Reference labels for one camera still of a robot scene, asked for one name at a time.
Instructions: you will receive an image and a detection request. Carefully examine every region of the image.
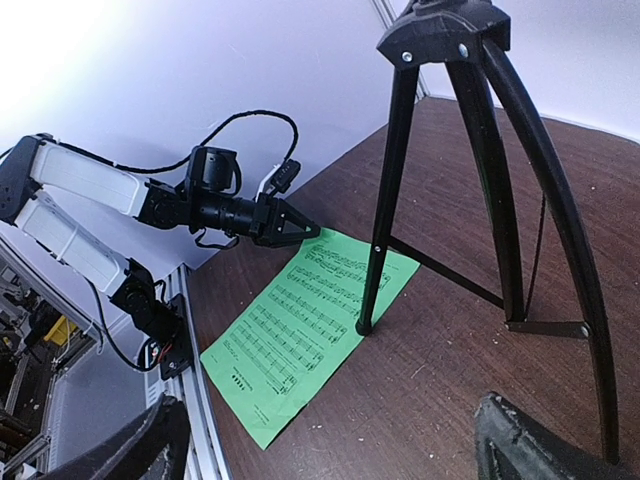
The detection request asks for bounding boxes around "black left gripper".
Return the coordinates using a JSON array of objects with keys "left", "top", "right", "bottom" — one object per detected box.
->
[{"left": 251, "top": 194, "right": 320, "bottom": 248}]

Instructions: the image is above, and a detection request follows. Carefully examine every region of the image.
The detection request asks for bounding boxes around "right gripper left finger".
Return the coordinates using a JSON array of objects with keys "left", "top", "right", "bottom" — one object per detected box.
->
[{"left": 42, "top": 397, "right": 190, "bottom": 479}]

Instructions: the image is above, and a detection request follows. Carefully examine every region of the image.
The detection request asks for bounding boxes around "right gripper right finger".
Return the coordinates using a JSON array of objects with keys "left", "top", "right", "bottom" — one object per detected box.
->
[{"left": 474, "top": 392, "right": 637, "bottom": 479}]

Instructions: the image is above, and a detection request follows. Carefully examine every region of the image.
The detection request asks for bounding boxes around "green sheet music page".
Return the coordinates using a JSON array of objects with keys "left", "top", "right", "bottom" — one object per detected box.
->
[{"left": 198, "top": 225, "right": 422, "bottom": 451}]

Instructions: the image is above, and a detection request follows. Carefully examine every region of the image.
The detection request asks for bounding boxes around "black music stand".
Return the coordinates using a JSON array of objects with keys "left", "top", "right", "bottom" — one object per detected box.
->
[{"left": 355, "top": 1, "right": 620, "bottom": 464}]

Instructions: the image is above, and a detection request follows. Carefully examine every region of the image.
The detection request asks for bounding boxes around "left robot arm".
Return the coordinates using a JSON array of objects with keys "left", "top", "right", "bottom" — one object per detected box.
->
[{"left": 1, "top": 134, "right": 320, "bottom": 345}]

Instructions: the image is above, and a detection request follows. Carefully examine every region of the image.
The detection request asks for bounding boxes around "front aluminium rail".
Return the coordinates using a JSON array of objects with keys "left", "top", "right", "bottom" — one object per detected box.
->
[{"left": 144, "top": 265, "right": 233, "bottom": 479}]

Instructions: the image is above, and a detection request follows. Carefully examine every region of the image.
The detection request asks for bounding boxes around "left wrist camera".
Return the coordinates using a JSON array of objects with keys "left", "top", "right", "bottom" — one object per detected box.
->
[{"left": 255, "top": 159, "right": 301, "bottom": 199}]

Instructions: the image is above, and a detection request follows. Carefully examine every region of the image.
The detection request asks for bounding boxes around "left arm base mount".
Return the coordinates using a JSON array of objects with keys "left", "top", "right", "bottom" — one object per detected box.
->
[{"left": 101, "top": 293, "right": 194, "bottom": 380}]

